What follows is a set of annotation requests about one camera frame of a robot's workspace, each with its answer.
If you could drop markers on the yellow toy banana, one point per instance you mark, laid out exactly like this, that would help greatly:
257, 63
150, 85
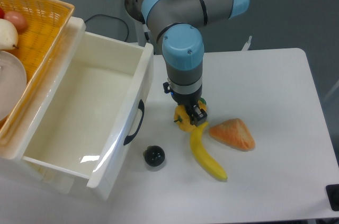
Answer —
204, 159

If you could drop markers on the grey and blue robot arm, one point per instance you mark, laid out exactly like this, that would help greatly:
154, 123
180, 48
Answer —
174, 26

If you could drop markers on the black drawer handle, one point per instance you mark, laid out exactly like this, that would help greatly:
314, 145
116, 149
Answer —
136, 125

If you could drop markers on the dark purple toy fruit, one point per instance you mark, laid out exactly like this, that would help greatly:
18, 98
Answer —
154, 155

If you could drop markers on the pink toy egg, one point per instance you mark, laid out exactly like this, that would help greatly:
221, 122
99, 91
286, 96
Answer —
17, 19

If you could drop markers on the black corner table clamp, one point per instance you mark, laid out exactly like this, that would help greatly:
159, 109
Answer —
332, 191

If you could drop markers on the yellow toy pepper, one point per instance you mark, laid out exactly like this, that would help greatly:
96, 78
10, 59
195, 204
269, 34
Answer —
182, 119

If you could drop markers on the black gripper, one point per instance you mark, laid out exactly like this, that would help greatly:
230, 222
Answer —
190, 101

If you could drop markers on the open upper white drawer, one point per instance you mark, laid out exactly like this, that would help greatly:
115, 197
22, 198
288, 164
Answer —
82, 132

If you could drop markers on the yellow woven plastic basket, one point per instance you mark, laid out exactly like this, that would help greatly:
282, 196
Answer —
47, 20

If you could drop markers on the orange salmon fillet toy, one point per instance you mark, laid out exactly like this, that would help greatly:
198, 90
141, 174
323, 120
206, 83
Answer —
235, 133

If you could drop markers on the red toy fruit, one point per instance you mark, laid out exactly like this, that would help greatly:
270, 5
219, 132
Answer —
2, 13

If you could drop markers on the white drawer cabinet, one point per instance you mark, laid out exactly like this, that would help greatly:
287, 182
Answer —
24, 128

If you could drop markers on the white clip at table edge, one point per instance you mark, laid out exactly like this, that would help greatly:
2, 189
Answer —
247, 44

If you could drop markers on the white toy pear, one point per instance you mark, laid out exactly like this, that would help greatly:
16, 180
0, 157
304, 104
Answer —
9, 35

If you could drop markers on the white round plate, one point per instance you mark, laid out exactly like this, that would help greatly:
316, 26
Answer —
13, 82

